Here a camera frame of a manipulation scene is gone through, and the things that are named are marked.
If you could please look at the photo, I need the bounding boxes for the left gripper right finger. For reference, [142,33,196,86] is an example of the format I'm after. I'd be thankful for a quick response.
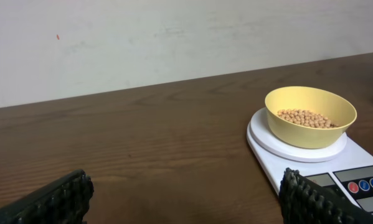
[278,168,373,224]

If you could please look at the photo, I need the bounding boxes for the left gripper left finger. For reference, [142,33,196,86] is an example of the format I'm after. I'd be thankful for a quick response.
[0,169,94,224]

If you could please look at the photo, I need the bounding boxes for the pale yellow bowl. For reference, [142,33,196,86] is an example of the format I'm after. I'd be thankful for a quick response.
[265,86,357,149]

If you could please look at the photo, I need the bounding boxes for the soybeans in bowl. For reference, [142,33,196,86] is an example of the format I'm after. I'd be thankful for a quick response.
[277,109,339,129]

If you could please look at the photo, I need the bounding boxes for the white digital kitchen scale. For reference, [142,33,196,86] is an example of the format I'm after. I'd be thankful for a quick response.
[247,108,373,214]

